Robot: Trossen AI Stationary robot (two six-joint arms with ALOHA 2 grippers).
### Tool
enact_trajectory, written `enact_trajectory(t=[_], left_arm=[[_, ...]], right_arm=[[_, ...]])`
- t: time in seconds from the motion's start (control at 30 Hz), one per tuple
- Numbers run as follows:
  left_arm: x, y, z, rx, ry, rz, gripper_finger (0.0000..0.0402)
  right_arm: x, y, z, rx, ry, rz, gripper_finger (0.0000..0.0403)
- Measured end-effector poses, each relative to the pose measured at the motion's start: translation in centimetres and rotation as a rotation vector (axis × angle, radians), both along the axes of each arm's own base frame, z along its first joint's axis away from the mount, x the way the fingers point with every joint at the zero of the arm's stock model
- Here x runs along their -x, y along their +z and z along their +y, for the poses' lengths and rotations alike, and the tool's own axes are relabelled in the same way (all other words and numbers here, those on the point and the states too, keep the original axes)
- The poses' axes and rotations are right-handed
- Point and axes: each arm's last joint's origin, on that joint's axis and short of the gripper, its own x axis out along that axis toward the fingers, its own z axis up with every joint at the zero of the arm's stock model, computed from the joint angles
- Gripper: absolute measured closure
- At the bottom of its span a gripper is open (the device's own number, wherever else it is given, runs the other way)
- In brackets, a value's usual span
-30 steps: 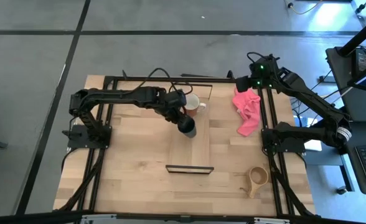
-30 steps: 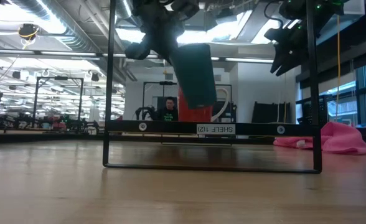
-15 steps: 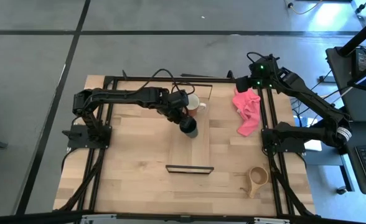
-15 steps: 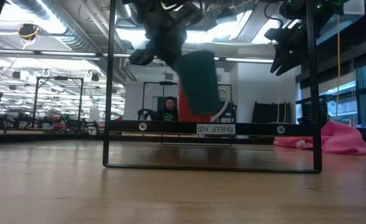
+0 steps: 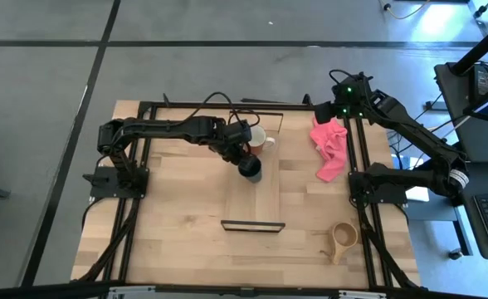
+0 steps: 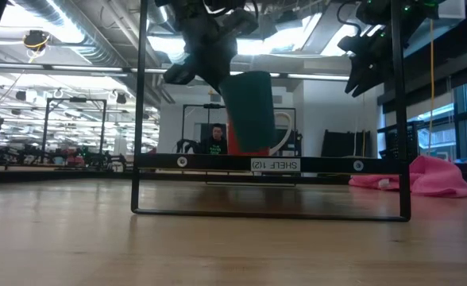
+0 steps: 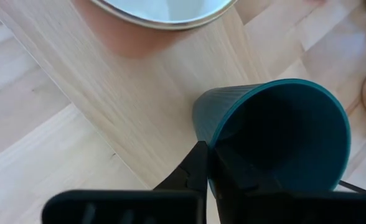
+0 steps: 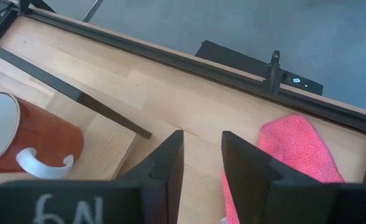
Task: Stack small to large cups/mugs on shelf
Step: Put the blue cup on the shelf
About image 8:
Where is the red mug white handle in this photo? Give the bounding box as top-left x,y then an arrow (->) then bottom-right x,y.
0,91 -> 85,180

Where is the black rail clamp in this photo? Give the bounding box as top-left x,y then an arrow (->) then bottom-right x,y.
265,50 -> 283,96

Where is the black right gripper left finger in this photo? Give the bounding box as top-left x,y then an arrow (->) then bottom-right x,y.
0,129 -> 185,224

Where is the black overhead frame post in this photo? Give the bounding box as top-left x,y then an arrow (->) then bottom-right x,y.
17,0 -> 56,15

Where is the black table edge rail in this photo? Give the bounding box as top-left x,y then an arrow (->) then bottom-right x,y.
0,0 -> 366,184

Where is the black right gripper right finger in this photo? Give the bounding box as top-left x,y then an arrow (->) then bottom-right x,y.
221,130 -> 366,224

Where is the thin black frame strut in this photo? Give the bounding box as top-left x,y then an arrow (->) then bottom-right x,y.
82,0 -> 105,23

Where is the pink fuzzy cloth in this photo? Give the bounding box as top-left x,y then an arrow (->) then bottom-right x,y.
221,113 -> 345,224

